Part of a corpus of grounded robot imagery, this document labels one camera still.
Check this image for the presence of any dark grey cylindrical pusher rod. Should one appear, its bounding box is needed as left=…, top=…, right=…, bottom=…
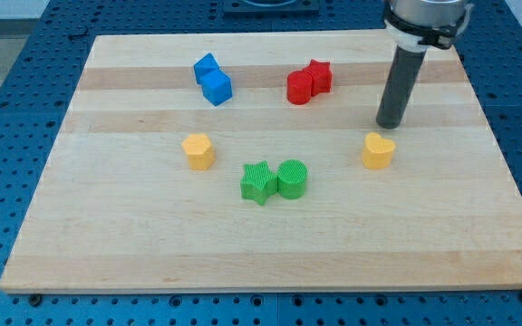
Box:
left=376, top=46, right=426, bottom=129

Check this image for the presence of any yellow heart block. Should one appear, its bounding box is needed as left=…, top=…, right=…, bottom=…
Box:
left=362, top=132, right=396, bottom=170

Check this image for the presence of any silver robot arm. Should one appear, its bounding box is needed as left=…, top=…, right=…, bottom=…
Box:
left=376, top=0, right=474, bottom=129

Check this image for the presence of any red star block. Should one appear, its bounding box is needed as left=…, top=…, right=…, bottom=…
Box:
left=303, top=59, right=333, bottom=96

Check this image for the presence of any red cylinder block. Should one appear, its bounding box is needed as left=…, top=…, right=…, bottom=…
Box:
left=286, top=71, right=312, bottom=105

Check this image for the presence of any green cylinder block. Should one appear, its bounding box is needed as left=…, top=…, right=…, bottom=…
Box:
left=277, top=159, right=308, bottom=199

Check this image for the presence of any green star block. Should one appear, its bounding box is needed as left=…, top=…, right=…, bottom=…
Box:
left=240, top=161, right=278, bottom=206

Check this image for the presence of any blue cube block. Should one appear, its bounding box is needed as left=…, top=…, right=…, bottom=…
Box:
left=201, top=70, right=232, bottom=106

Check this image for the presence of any blue triangular block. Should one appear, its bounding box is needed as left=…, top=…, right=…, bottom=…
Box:
left=193, top=53, right=219, bottom=84

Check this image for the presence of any wooden board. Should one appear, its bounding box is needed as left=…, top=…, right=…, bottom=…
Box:
left=0, top=30, right=522, bottom=294

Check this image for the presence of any yellow pentagon block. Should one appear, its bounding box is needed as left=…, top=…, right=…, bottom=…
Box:
left=181, top=134, right=216, bottom=170

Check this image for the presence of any black cable clamp on wrist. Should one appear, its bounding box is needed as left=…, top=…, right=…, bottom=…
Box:
left=383, top=0, right=474, bottom=52

